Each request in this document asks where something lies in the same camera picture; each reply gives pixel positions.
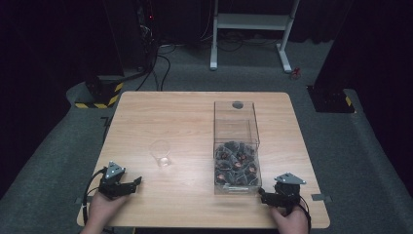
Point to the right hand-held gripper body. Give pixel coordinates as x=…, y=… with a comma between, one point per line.
x=287, y=191

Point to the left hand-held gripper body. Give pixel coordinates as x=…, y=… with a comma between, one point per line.
x=112, y=187

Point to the person's right hand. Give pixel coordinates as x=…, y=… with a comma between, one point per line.
x=290, y=219

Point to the grey tape piece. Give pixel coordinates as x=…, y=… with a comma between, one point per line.
x=79, y=200
x=321, y=197

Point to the clear plastic cup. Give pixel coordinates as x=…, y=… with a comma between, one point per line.
x=160, y=154

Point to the pile of dark tea bags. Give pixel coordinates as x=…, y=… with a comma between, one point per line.
x=236, y=164

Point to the clear acrylic box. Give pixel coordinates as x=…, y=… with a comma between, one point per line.
x=236, y=130

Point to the black yellow striped base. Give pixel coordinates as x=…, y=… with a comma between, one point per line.
x=102, y=92

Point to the black base with yellow mark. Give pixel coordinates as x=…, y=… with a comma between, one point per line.
x=331, y=99

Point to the small red object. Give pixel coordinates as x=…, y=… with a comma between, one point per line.
x=295, y=73

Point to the white metal stand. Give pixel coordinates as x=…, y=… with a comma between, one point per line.
x=251, y=22

